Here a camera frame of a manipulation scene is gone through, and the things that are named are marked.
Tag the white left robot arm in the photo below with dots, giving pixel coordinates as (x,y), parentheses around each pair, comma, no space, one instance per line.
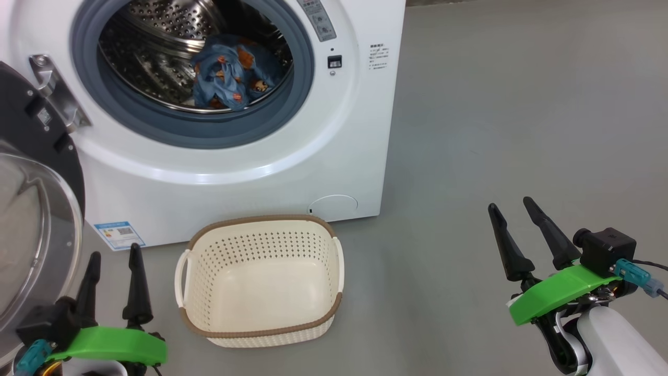
(94,368)

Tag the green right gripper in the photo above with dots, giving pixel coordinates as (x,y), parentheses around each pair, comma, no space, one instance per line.
(558,292)

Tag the black door latch socket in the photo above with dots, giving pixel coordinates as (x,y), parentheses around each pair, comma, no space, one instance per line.
(334,61)

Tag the small black text sticker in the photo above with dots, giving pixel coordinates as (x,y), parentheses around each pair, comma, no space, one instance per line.
(379,57)

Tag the dark round glass washer door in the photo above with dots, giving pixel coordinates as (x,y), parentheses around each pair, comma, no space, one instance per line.
(31,219)

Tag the white front-load washing machine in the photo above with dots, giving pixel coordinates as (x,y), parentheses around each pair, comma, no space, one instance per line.
(313,156)

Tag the cream perforated laundry basket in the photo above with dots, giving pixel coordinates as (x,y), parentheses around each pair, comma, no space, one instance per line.
(261,292)

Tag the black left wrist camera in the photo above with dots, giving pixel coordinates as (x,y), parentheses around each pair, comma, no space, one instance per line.
(49,321)

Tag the round white filter cover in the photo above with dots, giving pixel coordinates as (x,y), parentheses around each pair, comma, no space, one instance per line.
(334,208)

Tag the grey warning label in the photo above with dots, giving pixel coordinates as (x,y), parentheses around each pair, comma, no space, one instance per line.
(318,21)

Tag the blue energy label sticker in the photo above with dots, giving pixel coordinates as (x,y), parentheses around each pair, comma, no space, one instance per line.
(119,236)

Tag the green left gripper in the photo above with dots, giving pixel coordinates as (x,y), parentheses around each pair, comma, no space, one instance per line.
(115,344)

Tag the stainless steel washing machine drum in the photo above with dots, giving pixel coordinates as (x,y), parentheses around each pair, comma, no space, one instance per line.
(151,62)

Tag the blue patterned garment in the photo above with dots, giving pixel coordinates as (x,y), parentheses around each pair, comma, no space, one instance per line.
(229,73)

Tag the silver metal door hinge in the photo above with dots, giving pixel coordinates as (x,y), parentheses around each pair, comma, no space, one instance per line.
(57,89)

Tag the white QR code sticker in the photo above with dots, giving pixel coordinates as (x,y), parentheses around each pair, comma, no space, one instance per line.
(44,116)

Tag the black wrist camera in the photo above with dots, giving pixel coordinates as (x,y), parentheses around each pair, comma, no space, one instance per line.
(49,321)
(608,248)

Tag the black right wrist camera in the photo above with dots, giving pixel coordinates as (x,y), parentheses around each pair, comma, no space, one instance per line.
(608,248)

